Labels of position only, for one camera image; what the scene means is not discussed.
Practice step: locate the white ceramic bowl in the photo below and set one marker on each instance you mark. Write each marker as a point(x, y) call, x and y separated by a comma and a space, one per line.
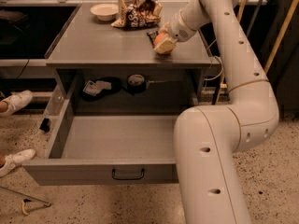
point(105, 12)

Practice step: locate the dark snack bar wrapper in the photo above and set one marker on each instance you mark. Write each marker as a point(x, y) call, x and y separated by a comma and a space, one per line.
point(152, 36)

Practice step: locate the grey cabinet table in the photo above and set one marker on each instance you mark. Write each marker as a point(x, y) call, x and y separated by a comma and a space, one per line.
point(89, 49)

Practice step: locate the black tape roll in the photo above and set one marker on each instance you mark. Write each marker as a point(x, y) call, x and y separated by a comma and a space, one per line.
point(136, 83)

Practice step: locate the small black caster block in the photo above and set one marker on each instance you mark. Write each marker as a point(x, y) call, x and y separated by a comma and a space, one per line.
point(45, 125)

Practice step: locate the white sneaker lower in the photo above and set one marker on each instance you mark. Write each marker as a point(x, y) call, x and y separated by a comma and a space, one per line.
point(11, 161)

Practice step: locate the white sneaker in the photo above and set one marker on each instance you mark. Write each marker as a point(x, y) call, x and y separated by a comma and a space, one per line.
point(14, 103)
point(11, 161)

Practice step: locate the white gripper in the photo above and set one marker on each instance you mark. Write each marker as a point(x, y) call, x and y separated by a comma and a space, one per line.
point(177, 28)

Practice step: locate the grey open drawer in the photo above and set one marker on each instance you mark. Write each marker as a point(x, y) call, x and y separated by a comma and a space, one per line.
point(86, 144)

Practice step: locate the metal stand leg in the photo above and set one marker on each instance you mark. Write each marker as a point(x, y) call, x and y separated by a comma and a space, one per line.
point(25, 199)

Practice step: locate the black drawer handle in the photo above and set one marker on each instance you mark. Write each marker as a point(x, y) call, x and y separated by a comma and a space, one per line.
point(120, 175)

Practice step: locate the orange fruit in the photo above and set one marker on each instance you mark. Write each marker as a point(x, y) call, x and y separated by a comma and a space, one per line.
point(162, 44)

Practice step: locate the crumpled chip bag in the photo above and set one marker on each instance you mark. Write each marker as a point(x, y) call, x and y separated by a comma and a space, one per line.
point(138, 14)

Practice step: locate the yellow hand truck frame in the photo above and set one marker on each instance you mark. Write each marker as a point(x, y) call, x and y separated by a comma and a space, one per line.
point(280, 31)

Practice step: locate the white sneaker upper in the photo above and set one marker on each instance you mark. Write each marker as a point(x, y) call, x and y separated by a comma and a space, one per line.
point(14, 103)

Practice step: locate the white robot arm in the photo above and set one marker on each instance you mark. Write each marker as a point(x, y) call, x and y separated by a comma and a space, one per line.
point(207, 136)

